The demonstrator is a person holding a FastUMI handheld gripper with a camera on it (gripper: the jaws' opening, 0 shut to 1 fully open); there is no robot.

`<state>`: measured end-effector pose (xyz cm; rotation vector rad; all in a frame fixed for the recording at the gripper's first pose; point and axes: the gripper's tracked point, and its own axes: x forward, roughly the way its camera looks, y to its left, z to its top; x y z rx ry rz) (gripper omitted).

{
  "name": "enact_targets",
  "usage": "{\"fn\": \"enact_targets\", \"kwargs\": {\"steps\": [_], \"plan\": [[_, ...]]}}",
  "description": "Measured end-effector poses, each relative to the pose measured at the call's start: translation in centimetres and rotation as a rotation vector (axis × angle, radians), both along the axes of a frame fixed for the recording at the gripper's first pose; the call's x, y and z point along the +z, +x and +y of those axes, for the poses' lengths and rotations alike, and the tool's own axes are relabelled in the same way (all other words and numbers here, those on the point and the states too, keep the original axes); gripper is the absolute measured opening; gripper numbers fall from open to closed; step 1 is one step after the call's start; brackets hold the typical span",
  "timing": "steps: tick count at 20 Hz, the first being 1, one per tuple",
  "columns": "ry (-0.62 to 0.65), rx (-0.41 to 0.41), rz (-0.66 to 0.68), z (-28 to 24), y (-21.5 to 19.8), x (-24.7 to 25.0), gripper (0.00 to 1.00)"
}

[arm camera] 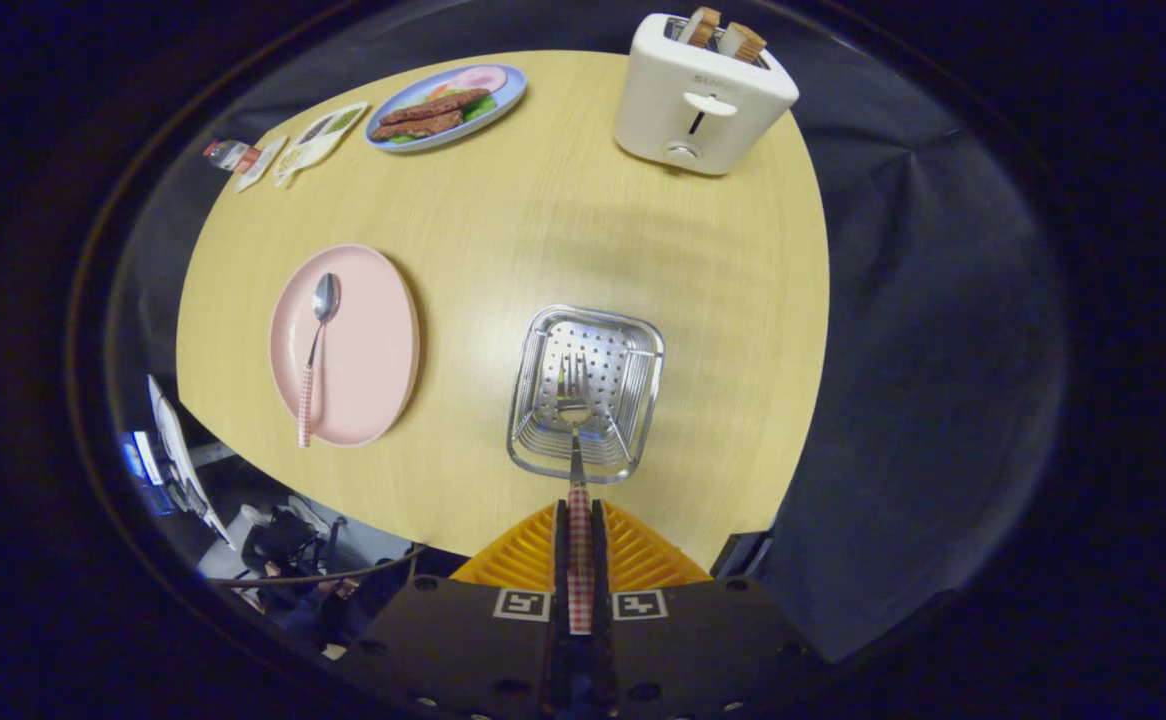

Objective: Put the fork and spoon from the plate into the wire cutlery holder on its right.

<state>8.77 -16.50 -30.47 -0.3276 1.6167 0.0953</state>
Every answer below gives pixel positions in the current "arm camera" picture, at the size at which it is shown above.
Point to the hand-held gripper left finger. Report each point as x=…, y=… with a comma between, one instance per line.
x=463, y=640

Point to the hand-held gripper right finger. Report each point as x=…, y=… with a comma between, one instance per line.
x=693, y=640

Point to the dark block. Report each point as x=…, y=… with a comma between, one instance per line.
x=741, y=555

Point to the pink plate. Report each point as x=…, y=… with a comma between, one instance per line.
x=368, y=350

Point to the white board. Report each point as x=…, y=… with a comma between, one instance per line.
x=183, y=450

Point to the blue lit screen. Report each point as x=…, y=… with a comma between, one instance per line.
x=138, y=460

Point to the black backdrop cloth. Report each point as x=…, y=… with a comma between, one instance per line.
x=923, y=300

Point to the blue plate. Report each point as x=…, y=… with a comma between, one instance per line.
x=388, y=132

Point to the brown meat strip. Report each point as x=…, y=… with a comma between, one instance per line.
x=438, y=105
x=418, y=126

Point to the small white square coaster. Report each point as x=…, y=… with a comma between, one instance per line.
x=265, y=162

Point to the white divided sauce dish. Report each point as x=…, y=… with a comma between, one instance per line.
x=318, y=140

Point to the white toaster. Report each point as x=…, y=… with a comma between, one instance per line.
x=663, y=110

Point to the green lettuce leaf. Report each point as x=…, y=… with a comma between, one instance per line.
x=480, y=108

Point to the clear water bottle red label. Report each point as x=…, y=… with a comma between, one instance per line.
x=233, y=156

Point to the pink ham slice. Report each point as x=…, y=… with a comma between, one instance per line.
x=481, y=78

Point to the toast slice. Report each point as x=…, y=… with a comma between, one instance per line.
x=700, y=26
x=743, y=42

